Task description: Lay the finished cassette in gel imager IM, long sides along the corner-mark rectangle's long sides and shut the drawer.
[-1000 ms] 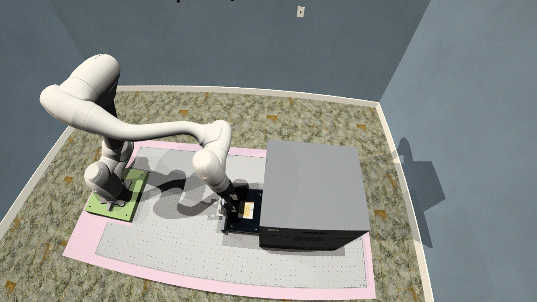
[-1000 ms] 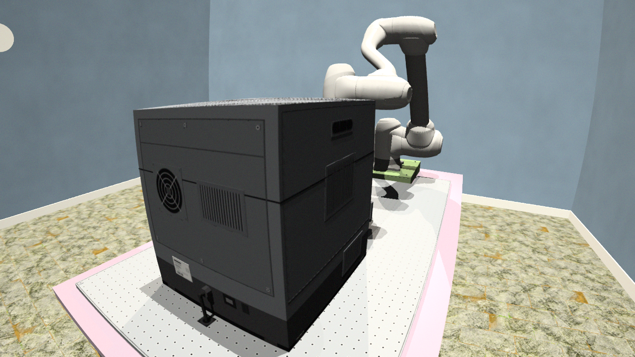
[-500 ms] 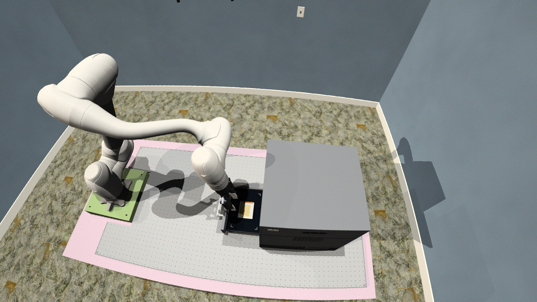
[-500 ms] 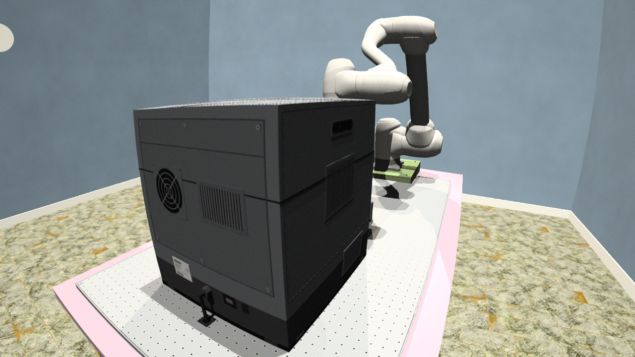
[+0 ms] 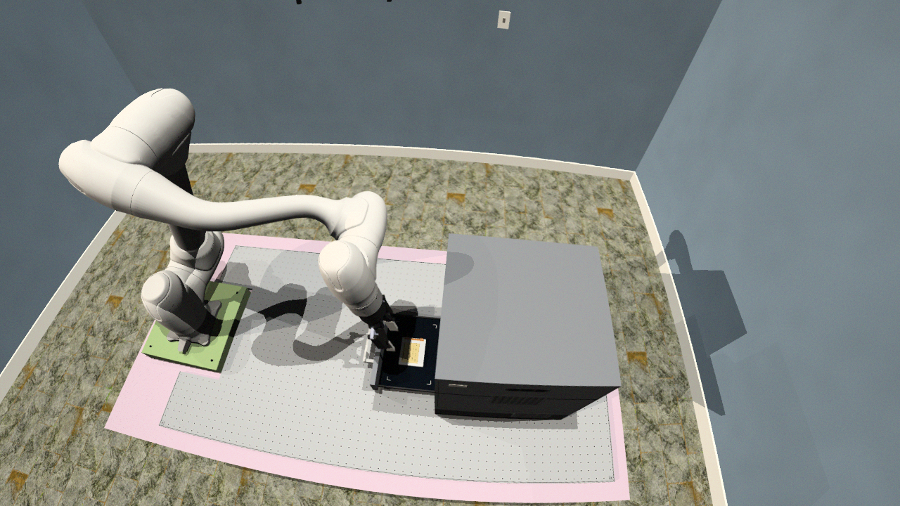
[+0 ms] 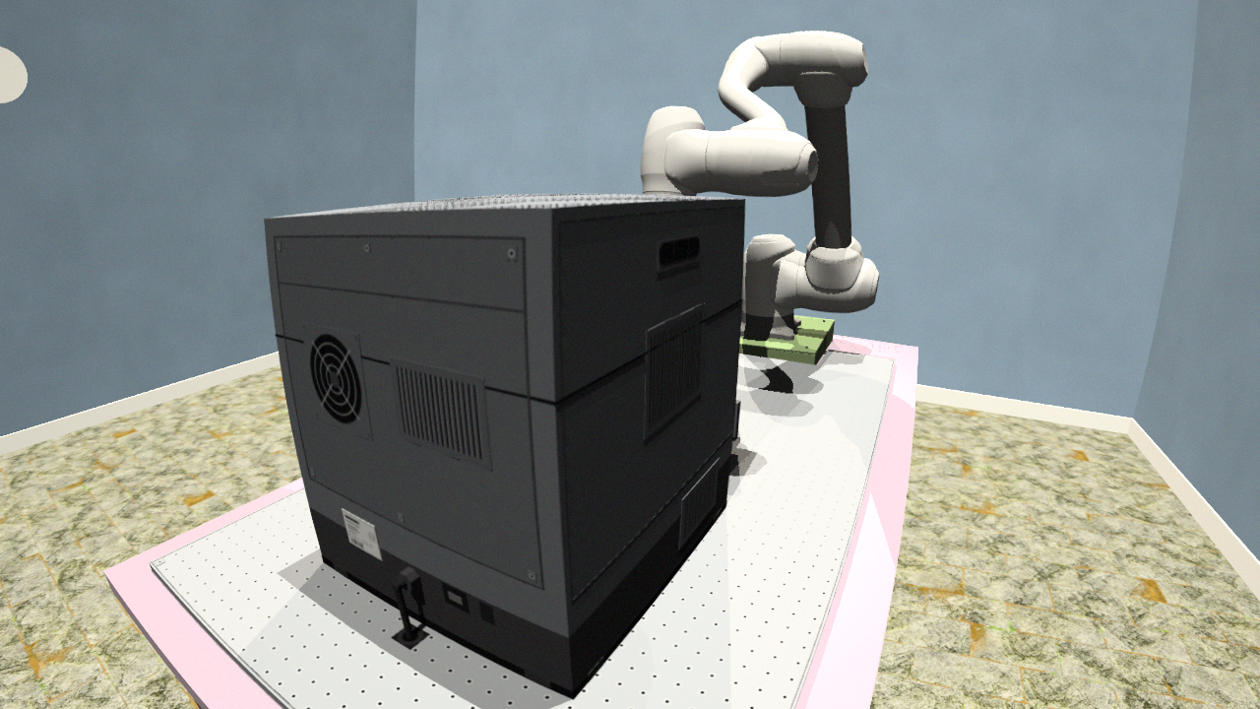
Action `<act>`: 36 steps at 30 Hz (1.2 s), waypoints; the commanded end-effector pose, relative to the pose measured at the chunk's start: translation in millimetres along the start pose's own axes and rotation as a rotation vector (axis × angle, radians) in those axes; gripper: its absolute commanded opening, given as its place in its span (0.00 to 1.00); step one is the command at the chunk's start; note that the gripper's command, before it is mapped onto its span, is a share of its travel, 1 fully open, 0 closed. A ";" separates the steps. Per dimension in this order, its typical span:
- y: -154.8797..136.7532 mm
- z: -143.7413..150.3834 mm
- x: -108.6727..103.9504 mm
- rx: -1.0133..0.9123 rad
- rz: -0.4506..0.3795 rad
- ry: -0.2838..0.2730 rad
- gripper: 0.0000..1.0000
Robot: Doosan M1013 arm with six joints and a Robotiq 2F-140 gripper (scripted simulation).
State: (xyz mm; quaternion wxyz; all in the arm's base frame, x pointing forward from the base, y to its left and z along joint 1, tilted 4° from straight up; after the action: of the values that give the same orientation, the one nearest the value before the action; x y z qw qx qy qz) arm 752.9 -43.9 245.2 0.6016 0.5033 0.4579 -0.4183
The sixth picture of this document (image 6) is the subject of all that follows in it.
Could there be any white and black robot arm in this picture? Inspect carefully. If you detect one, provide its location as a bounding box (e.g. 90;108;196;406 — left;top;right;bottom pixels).
641;31;879;341

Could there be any dark grey instrument cabinet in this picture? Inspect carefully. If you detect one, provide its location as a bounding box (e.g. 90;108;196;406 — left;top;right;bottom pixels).
265;194;745;700

